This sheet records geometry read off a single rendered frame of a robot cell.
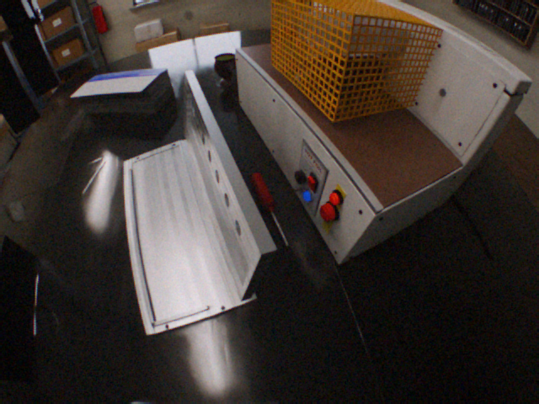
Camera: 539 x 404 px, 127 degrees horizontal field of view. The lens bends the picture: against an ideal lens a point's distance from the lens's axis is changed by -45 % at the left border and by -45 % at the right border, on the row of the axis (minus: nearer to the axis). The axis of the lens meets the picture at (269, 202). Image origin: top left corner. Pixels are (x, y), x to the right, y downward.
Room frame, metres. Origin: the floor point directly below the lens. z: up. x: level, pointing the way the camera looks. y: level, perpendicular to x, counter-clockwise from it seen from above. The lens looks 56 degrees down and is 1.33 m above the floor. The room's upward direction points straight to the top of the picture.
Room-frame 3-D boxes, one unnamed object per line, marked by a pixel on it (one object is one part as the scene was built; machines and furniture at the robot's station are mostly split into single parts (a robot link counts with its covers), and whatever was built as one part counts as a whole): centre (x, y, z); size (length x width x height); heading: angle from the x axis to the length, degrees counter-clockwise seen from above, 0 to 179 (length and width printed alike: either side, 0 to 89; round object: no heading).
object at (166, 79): (0.75, 0.56, 0.95); 0.40 x 0.13 x 0.11; 77
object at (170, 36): (3.25, 1.52, 0.38); 0.60 x 0.40 x 0.26; 105
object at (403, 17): (0.43, -0.14, 1.19); 0.23 x 0.20 x 0.17; 24
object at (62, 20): (2.88, 2.76, 1.25); 0.42 x 0.17 x 0.28; 107
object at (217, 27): (3.47, 0.75, 0.42); 0.41 x 0.36 x 0.15; 105
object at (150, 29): (3.23, 1.60, 0.62); 0.36 x 0.29 x 0.22; 105
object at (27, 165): (0.77, 1.01, 0.89); 0.99 x 0.45 x 0.03; 15
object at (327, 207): (0.19, -0.09, 1.01); 0.03 x 0.02 x 0.03; 24
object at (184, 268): (0.24, 0.20, 0.92); 0.44 x 0.21 x 0.04; 24
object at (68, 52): (2.88, 2.76, 0.77); 0.42 x 0.17 x 0.26; 107
